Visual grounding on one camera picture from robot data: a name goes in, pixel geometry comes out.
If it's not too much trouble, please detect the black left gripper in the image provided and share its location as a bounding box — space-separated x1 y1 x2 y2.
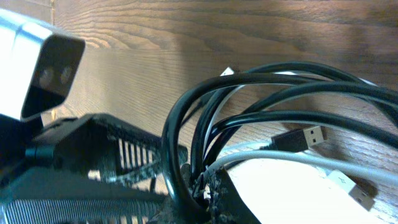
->
1 115 166 223

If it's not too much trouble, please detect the black USB cable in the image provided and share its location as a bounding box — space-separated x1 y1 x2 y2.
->
160 60 398 215

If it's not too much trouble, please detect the white USB cable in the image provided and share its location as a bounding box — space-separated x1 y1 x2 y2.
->
201 67 398 212

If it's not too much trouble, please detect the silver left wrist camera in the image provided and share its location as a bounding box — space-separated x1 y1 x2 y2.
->
1 9 85 122

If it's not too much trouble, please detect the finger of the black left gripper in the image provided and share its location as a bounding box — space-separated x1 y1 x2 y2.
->
52 112 189 187

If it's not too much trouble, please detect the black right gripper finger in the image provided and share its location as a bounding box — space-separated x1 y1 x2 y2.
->
149 166 260 224

